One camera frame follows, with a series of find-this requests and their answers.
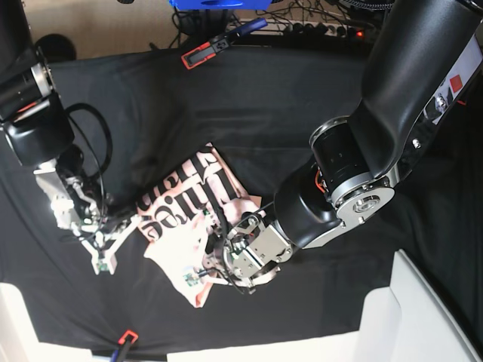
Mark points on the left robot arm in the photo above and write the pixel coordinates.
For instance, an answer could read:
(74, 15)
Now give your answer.
(357, 160)

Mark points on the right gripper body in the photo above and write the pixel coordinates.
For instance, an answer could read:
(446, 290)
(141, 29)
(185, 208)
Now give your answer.
(103, 245)

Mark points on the bottom orange blue clamp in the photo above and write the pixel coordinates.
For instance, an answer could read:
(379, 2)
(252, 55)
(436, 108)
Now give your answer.
(126, 341)

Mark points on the blue box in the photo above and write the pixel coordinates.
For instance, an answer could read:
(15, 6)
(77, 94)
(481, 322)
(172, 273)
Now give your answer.
(186, 5)

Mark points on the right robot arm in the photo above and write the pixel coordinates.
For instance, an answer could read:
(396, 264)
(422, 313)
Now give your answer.
(41, 133)

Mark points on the pink T-shirt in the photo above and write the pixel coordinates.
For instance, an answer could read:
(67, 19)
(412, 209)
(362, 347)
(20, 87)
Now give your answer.
(179, 212)

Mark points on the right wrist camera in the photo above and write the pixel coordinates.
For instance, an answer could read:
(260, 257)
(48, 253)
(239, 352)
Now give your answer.
(104, 265)

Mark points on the top orange blue clamp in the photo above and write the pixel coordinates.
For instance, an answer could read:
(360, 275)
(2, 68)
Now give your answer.
(220, 43)

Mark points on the orange blue clamp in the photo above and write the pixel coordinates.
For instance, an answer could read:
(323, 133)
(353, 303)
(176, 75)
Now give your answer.
(220, 43)
(126, 341)

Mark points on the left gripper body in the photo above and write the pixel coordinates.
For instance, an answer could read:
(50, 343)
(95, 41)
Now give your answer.
(231, 255)

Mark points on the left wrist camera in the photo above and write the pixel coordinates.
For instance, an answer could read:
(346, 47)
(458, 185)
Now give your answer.
(191, 278)

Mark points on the black table cloth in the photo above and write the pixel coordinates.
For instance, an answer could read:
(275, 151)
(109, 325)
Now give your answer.
(258, 106)

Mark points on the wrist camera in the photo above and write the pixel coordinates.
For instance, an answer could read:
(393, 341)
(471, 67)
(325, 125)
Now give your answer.
(191, 278)
(104, 265)

